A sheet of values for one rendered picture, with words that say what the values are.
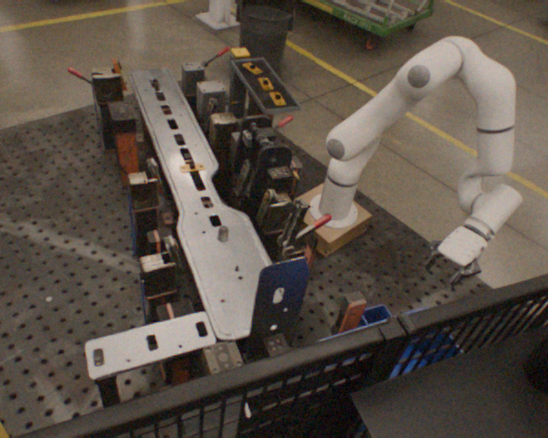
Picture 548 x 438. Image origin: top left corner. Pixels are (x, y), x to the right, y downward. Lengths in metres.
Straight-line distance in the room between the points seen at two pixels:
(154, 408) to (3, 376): 1.10
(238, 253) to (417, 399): 0.79
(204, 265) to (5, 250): 0.80
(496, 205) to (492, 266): 1.70
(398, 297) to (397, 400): 1.12
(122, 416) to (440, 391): 0.43
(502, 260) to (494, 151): 1.91
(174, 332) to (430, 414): 0.69
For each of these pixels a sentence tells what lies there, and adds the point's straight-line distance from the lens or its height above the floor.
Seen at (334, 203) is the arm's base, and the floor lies 0.88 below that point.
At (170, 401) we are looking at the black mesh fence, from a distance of 0.53.
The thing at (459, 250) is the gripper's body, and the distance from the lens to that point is 1.47.
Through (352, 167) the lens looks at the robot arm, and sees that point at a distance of 1.70.
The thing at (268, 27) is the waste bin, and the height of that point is 0.46.
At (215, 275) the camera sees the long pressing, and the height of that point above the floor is 1.00.
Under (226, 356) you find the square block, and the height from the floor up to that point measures 1.06.
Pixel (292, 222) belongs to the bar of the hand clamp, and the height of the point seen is 1.14.
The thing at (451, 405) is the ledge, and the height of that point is 1.43.
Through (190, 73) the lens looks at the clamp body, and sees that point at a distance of 2.12.
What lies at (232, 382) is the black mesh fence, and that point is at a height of 1.55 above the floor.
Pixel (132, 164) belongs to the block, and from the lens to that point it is 1.97.
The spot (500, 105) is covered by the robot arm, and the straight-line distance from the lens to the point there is 1.35.
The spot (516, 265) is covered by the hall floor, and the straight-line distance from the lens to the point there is 3.28.
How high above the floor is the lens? 2.03
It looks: 43 degrees down
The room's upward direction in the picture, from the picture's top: 10 degrees clockwise
